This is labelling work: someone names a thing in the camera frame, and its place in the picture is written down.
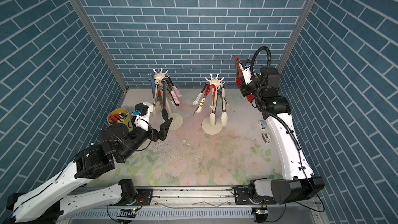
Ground red steel tongs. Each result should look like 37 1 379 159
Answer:
234 56 254 103

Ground cream utensil rack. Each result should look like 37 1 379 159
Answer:
202 74 228 135
149 68 183 131

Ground steel tongs white tips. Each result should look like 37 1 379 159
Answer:
209 85 221 127

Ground black steel tongs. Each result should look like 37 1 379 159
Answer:
161 78 172 120

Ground steel tongs cream ends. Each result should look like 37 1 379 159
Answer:
221 87 228 127

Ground small white tongs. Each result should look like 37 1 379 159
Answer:
193 84 209 114

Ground steel tongs cream tips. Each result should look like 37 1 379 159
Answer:
153 83 160 116

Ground blue cream tongs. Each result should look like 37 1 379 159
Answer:
149 73 155 98

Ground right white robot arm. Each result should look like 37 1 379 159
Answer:
235 46 324 204

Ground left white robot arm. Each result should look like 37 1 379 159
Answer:
4 119 173 224

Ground small white clip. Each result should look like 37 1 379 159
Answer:
259 120 267 130

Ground markers in cup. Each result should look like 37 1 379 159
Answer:
108 112 127 124

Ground yellow cup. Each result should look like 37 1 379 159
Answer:
107 108 131 126

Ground small grey clip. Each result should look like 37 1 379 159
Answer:
261 133 271 144

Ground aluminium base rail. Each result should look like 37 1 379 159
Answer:
62 186 304 224

